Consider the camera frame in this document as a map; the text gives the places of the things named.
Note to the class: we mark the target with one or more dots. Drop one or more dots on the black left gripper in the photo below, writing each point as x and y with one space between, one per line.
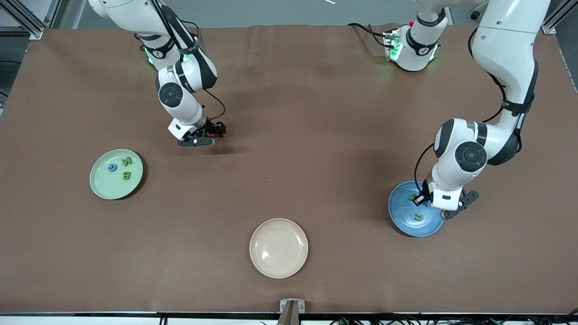
425 194

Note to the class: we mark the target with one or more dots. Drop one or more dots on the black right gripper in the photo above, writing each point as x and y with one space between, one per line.
210 127

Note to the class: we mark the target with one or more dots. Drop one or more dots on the green letter s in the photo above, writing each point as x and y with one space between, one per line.
419 217

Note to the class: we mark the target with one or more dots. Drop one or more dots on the green letter N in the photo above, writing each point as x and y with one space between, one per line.
127 161

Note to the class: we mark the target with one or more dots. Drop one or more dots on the blue letter C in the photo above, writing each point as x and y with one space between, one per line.
112 168

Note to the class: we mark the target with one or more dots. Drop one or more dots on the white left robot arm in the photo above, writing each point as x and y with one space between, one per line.
510 45

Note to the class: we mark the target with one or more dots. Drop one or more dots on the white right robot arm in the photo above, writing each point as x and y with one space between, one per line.
180 108

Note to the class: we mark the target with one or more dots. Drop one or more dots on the blue round plate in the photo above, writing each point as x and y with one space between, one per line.
406 221

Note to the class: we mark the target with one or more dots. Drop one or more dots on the brown table cover sheet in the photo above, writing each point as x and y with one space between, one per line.
316 90

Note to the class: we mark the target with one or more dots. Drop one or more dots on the green round plate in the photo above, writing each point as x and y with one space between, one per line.
106 187

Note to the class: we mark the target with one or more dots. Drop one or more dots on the beige round plate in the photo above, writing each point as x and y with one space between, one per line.
278 248

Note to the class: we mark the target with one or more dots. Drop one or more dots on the black caster wheel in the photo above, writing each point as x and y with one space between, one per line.
474 15

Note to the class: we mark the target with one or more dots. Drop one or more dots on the metal table edge bracket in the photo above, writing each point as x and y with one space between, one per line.
301 306

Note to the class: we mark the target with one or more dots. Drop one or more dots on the aluminium frame post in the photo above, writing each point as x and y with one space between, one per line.
27 22
557 16

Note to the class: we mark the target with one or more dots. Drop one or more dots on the white table edge rail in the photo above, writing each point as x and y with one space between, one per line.
90 320

